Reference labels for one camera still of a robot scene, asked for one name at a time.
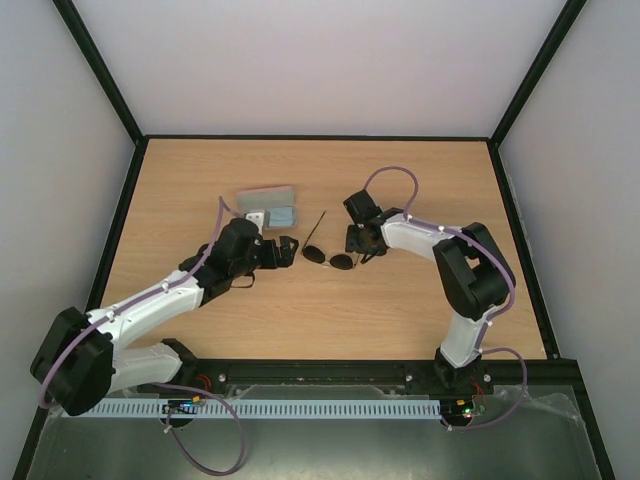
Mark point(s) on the light blue cleaning cloth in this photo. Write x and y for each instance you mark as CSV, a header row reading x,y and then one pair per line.
x,y
281,217

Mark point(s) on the black left corner post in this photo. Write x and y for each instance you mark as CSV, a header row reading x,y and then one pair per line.
x,y
87,46

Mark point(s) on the black front mounting rail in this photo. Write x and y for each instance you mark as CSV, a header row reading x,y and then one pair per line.
x,y
320,372

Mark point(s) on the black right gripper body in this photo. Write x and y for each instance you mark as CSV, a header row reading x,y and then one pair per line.
x,y
362,236

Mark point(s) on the black frame corner post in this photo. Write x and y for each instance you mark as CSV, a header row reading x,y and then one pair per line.
x,y
546,53

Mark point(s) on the pink glasses case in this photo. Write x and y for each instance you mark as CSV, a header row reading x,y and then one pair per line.
x,y
265,198

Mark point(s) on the black round sunglasses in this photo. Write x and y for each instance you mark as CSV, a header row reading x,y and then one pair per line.
x,y
319,249

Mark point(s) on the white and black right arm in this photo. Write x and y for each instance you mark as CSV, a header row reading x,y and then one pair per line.
x,y
476,279

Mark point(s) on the grey metal front plate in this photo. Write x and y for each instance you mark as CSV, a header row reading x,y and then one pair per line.
x,y
537,436

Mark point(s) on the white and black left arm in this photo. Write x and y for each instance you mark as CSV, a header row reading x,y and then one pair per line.
x,y
87,355

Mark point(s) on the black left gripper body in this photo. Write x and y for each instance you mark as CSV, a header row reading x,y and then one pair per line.
x,y
244,266

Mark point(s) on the white slotted cable duct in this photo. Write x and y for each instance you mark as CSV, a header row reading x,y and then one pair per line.
x,y
254,409

